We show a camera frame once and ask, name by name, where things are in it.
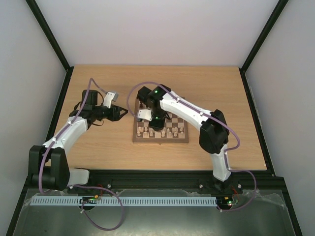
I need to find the metal front tray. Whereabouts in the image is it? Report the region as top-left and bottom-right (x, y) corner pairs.
(13, 190), (295, 236)

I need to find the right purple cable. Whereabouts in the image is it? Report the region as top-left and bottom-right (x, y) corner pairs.
(127, 81), (258, 212)

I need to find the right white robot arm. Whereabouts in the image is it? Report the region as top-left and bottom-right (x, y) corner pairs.
(136, 85), (232, 193)

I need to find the wooden chess board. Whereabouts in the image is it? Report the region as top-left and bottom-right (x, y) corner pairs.
(132, 96), (190, 145)

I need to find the purple cable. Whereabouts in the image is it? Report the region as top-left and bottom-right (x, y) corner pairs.
(38, 78), (125, 231)
(127, 81), (258, 212)

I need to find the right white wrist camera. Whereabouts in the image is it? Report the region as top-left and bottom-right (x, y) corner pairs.
(136, 109), (152, 122)

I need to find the right black frame post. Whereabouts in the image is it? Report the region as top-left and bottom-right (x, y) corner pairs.
(240, 0), (290, 72)

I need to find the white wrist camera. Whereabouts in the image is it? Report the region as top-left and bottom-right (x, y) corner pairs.
(103, 91), (119, 108)
(136, 109), (152, 122)

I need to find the left black frame post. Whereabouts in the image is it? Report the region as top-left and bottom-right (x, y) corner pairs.
(26, 0), (74, 72)

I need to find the black frame post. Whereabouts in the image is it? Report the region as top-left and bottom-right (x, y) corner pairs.
(26, 0), (74, 72)
(240, 0), (290, 72)

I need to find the grey slotted cable duct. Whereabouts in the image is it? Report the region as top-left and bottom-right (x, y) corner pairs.
(30, 196), (217, 207)

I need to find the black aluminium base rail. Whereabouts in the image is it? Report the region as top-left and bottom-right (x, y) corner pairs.
(24, 169), (287, 195)

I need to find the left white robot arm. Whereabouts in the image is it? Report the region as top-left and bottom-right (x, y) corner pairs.
(27, 90), (128, 191)

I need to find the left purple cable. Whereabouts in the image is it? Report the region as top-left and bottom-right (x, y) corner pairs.
(38, 78), (125, 231)

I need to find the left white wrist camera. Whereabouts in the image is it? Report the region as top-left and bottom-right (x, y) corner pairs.
(103, 91), (119, 108)

